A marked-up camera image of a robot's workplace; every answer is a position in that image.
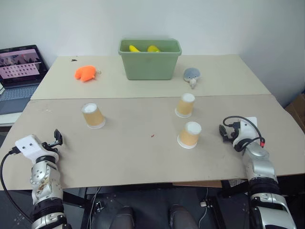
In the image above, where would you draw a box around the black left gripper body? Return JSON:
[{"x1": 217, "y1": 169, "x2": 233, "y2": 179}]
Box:
[{"x1": 41, "y1": 140, "x2": 60, "y2": 154}]

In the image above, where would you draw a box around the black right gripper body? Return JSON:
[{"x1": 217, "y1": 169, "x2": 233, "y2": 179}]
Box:
[{"x1": 226, "y1": 127, "x2": 240, "y2": 143}]

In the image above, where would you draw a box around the brown paper cup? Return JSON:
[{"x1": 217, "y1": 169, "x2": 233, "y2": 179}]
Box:
[
  {"x1": 177, "y1": 121, "x2": 202, "y2": 150},
  {"x1": 81, "y1": 102, "x2": 106, "y2": 130},
  {"x1": 175, "y1": 93, "x2": 196, "y2": 119}
]

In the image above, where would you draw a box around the grey plush toy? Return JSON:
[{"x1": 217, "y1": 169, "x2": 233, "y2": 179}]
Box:
[{"x1": 183, "y1": 67, "x2": 202, "y2": 90}]

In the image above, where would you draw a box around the orange plush toy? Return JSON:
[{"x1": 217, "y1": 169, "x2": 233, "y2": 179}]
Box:
[{"x1": 74, "y1": 64, "x2": 103, "y2": 83}]

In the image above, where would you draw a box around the brown cardboard box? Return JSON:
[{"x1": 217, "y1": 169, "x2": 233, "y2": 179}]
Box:
[{"x1": 284, "y1": 92, "x2": 305, "y2": 135}]

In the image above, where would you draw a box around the open laptop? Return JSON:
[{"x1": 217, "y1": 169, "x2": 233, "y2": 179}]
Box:
[{"x1": 0, "y1": 44, "x2": 50, "y2": 115}]

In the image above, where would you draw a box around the dark rounded shape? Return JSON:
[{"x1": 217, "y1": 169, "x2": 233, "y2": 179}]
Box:
[
  {"x1": 168, "y1": 204, "x2": 199, "y2": 229},
  {"x1": 111, "y1": 206, "x2": 134, "y2": 229}
]

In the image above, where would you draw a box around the green plastic bin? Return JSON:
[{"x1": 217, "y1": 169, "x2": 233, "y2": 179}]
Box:
[{"x1": 118, "y1": 38, "x2": 183, "y2": 81}]

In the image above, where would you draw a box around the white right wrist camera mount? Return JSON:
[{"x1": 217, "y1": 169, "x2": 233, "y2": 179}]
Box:
[{"x1": 232, "y1": 116, "x2": 261, "y2": 147}]

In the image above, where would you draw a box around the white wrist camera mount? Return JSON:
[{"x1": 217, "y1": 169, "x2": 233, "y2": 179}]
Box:
[
  {"x1": 232, "y1": 116, "x2": 261, "y2": 147},
  {"x1": 15, "y1": 134, "x2": 60, "y2": 165}
]

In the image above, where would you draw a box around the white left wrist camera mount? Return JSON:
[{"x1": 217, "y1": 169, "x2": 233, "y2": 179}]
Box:
[{"x1": 15, "y1": 134, "x2": 60, "y2": 165}]

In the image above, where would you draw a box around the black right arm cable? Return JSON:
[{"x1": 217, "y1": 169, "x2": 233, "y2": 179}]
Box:
[{"x1": 223, "y1": 115, "x2": 266, "y2": 147}]

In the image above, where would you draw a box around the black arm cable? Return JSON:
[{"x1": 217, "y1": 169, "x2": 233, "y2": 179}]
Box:
[
  {"x1": 223, "y1": 115, "x2": 266, "y2": 147},
  {"x1": 0, "y1": 147, "x2": 34, "y2": 223}
]

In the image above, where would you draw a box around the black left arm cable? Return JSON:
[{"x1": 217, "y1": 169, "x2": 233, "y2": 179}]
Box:
[{"x1": 0, "y1": 147, "x2": 34, "y2": 223}]

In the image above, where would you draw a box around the thin black cable under table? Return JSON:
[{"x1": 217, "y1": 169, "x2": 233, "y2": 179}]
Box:
[{"x1": 88, "y1": 187, "x2": 102, "y2": 229}]

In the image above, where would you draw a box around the white cable under table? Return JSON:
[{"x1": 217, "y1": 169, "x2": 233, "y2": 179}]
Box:
[{"x1": 196, "y1": 201, "x2": 210, "y2": 227}]

